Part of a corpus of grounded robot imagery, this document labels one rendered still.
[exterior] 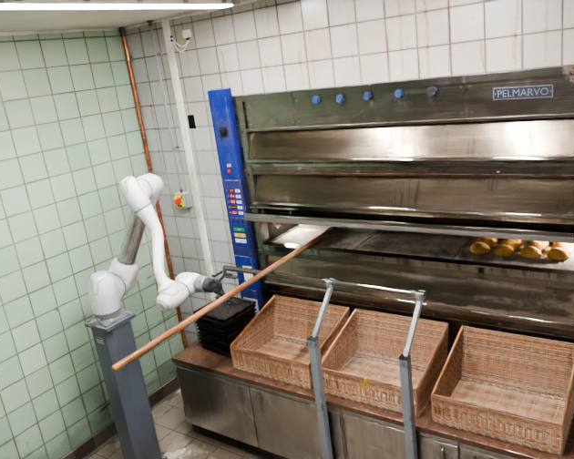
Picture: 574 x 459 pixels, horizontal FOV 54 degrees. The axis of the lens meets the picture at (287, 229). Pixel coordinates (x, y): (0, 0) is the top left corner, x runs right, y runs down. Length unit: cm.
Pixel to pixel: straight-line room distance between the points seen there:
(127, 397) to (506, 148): 242
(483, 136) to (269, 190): 130
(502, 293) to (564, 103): 94
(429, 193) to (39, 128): 221
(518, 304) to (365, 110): 122
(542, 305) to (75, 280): 265
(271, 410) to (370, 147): 155
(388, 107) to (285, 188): 81
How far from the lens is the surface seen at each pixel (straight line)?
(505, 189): 280
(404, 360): 258
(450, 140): 281
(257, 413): 340
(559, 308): 293
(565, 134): 269
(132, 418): 355
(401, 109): 288
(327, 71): 303
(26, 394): 372
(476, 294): 301
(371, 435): 300
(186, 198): 379
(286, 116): 322
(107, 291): 324
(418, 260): 304
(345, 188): 310
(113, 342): 332
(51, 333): 370
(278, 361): 315
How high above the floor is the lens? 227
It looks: 17 degrees down
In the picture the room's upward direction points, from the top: 8 degrees counter-clockwise
